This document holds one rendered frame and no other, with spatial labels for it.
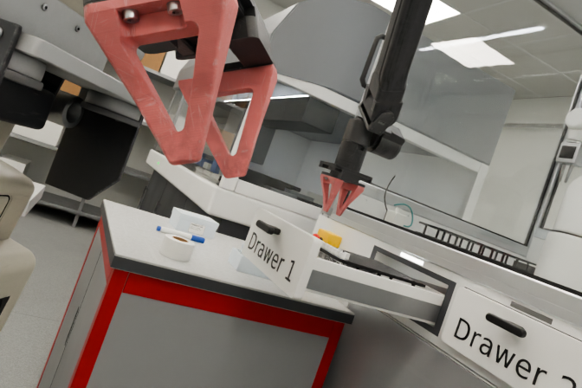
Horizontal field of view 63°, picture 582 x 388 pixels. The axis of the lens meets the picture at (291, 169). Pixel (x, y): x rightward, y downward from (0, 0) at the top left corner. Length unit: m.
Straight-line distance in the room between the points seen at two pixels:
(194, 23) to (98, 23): 0.04
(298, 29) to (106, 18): 1.61
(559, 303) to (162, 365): 0.76
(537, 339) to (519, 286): 0.10
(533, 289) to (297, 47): 1.23
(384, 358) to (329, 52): 1.16
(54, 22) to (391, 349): 0.89
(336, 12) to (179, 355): 1.34
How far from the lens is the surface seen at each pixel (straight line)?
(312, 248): 0.82
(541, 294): 0.91
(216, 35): 0.22
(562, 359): 0.86
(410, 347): 1.09
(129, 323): 1.05
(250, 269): 1.19
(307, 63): 1.83
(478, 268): 1.00
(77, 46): 0.64
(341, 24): 1.92
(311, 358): 1.22
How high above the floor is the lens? 1.00
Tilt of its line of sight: 2 degrees up
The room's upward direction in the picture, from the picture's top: 20 degrees clockwise
